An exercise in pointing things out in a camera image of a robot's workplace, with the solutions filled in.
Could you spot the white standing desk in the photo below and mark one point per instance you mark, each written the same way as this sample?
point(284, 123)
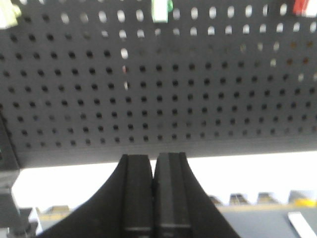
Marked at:
point(253, 190)

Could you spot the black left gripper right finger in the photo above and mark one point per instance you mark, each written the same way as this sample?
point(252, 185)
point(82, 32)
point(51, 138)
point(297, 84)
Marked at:
point(182, 209)

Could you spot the green-white rocker switch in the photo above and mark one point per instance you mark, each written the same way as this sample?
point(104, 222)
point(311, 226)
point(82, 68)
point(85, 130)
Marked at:
point(160, 10)

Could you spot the black perforated pegboard panel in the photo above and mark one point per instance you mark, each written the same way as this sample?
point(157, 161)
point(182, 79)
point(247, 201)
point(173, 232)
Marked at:
point(85, 81)

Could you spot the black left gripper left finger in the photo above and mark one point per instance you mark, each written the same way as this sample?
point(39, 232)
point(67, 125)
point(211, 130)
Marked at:
point(121, 208)

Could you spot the red-white rocker switch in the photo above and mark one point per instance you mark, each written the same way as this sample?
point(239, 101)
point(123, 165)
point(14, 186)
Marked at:
point(305, 8)

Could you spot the yellow-white rocker switch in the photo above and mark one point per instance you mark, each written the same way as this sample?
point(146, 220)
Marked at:
point(9, 13)

